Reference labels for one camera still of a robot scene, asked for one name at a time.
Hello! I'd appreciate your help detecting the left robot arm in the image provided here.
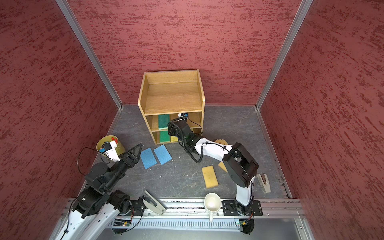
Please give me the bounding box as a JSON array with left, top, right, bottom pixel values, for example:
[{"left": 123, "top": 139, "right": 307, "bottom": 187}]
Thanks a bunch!
[{"left": 56, "top": 144, "right": 143, "bottom": 240}]

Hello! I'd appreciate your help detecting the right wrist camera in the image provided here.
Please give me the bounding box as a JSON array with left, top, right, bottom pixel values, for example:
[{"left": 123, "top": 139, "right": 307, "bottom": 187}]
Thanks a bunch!
[{"left": 178, "top": 113, "right": 189, "bottom": 118}]

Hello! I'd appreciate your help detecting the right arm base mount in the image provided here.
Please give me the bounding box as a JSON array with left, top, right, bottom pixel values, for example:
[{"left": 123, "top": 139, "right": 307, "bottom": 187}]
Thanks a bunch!
[{"left": 222, "top": 200, "right": 263, "bottom": 217}]

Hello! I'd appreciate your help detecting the bright green sponge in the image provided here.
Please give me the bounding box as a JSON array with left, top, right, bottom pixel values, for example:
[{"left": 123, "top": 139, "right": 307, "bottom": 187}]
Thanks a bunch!
[{"left": 159, "top": 131, "right": 171, "bottom": 143}]

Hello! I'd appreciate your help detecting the light blue sponge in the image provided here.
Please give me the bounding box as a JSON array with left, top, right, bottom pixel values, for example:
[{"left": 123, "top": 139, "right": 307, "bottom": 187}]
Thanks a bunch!
[
  {"left": 141, "top": 148, "right": 157, "bottom": 169},
  {"left": 154, "top": 145, "right": 172, "bottom": 165}
]

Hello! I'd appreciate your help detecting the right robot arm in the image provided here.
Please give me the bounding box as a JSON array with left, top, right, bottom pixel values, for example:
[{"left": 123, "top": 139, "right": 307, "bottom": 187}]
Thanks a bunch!
[{"left": 168, "top": 117, "right": 259, "bottom": 215}]

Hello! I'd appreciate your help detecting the dark green sponge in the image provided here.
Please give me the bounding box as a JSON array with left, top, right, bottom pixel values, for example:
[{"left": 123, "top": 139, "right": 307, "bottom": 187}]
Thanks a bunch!
[{"left": 158, "top": 114, "right": 170, "bottom": 130}]

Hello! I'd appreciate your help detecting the white mug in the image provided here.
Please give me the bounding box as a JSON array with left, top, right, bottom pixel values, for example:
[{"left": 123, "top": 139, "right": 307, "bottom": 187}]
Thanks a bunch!
[{"left": 204, "top": 193, "right": 222, "bottom": 223}]

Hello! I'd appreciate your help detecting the grey stapler on rail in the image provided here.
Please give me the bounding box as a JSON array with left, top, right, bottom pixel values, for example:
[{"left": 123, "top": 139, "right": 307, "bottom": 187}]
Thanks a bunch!
[{"left": 142, "top": 190, "right": 166, "bottom": 215}]

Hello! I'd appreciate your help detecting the wooden three-tier shelf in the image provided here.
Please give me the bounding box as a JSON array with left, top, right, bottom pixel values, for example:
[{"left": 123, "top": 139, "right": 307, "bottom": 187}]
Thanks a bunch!
[{"left": 138, "top": 70, "right": 205, "bottom": 145}]

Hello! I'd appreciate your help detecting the yellow smiley face sponge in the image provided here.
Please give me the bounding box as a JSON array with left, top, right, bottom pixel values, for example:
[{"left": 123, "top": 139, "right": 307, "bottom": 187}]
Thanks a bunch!
[{"left": 215, "top": 139, "right": 228, "bottom": 145}]

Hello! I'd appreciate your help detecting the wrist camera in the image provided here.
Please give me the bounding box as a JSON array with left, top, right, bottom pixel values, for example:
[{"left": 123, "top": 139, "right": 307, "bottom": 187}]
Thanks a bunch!
[
  {"left": 99, "top": 141, "right": 120, "bottom": 162},
  {"left": 178, "top": 113, "right": 189, "bottom": 118}
]

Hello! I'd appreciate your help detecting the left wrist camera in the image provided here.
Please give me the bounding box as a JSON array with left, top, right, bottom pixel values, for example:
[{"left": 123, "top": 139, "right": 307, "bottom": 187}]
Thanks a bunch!
[{"left": 99, "top": 141, "right": 120, "bottom": 162}]

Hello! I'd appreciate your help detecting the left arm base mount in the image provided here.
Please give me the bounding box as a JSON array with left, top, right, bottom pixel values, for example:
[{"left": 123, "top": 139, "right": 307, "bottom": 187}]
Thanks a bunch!
[{"left": 119, "top": 198, "right": 146, "bottom": 216}]

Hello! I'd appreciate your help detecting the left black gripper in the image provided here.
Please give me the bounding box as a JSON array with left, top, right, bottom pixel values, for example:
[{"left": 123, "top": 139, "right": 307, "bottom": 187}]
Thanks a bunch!
[{"left": 103, "top": 144, "right": 144, "bottom": 191}]

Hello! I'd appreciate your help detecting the beige stapler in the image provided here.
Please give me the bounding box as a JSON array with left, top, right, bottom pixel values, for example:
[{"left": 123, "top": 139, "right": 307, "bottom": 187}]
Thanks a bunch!
[{"left": 257, "top": 174, "right": 271, "bottom": 194}]

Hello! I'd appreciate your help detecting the yellow pen cup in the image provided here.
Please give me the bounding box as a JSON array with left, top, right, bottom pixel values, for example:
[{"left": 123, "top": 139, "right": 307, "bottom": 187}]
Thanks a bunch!
[{"left": 96, "top": 135, "right": 126, "bottom": 156}]

